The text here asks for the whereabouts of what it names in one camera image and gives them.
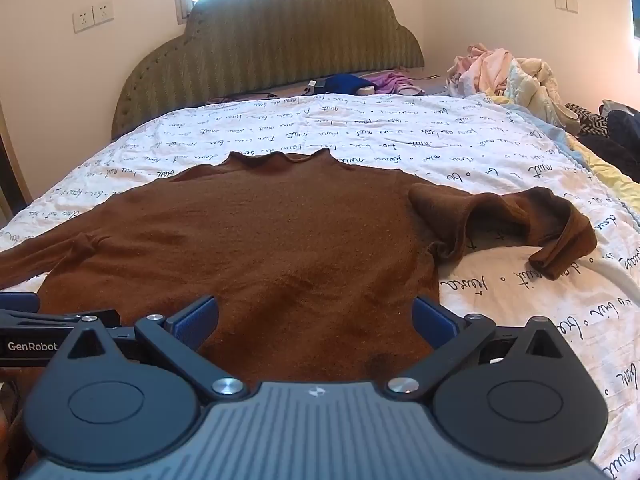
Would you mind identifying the pink clothes pile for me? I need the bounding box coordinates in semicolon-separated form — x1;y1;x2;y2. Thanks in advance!
447;44;514;98

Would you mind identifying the dark clothes pile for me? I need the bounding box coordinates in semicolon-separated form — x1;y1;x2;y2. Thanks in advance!
578;110;639;183

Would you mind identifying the olive green upholstered headboard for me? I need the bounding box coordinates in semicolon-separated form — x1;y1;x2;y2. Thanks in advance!
111;0;424;140

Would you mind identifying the cream quilted jacket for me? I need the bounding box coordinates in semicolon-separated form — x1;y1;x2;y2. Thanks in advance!
504;58;580;136

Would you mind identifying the blue cloth on bed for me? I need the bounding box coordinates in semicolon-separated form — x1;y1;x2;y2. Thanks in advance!
304;74;375;96

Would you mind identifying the black white patterned garment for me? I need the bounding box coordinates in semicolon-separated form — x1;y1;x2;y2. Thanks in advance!
565;103;608;138

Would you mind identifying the white wall light switch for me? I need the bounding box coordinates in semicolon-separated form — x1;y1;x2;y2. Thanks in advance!
554;0;579;14

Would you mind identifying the purple garment on bed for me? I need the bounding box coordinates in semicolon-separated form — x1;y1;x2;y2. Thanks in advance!
364;70;425;96

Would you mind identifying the double white wall socket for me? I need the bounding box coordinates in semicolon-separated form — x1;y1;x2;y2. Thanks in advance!
72;1;115;34

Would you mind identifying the brown knit sweater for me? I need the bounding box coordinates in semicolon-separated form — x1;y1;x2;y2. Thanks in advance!
1;150;597;382

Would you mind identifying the yellow blue blanket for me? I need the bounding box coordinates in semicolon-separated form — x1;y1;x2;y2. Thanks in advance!
484;96;639;222

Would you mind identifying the white script-print bed sheet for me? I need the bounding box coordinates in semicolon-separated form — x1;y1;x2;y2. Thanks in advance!
1;94;639;479

